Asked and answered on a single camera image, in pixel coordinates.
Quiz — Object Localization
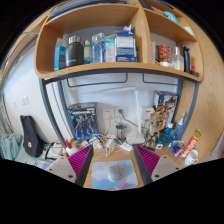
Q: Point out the blue robot model kit box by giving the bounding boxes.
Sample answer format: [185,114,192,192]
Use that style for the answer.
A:
[67,102,100,141]

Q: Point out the white desk lamp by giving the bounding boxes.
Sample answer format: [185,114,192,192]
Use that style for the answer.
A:
[89,85,147,145]

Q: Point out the white power strip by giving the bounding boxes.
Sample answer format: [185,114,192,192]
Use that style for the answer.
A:
[118,141,134,152]

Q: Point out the wooden wall shelf unit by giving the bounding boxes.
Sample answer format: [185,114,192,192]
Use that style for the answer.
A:
[34,0,204,83]

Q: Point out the pastel cloud print mouse pad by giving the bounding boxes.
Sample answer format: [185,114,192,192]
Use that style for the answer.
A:
[91,159,139,191]

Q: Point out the colourful model kit box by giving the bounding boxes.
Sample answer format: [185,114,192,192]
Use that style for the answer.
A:
[152,90,179,129]

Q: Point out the teal blanket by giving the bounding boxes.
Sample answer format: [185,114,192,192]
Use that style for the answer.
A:
[0,132,24,161]

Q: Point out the black bag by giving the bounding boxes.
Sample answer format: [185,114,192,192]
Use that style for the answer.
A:
[19,114,45,158]

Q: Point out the white mug with face print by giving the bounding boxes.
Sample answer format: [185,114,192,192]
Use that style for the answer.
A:
[184,148,200,167]

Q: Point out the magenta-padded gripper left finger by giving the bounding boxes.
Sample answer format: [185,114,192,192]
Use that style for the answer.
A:
[46,144,94,187]

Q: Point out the red chips can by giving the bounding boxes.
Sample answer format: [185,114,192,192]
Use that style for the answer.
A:
[179,130,202,160]

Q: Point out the white bottle with red cap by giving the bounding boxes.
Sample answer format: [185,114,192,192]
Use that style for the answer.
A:
[65,139,79,157]

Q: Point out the teal round tin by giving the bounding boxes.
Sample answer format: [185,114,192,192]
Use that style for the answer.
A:
[157,133,172,147]

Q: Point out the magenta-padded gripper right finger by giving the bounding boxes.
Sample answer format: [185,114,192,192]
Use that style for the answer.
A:
[133,144,183,186]

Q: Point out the blue snack packet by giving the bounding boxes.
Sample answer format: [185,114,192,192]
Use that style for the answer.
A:
[169,139,184,156]

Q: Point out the clear glass jar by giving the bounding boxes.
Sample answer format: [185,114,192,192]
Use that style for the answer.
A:
[115,122,129,143]

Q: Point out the blue spray bottle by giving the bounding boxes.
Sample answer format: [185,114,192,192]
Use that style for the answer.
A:
[172,112,187,141]

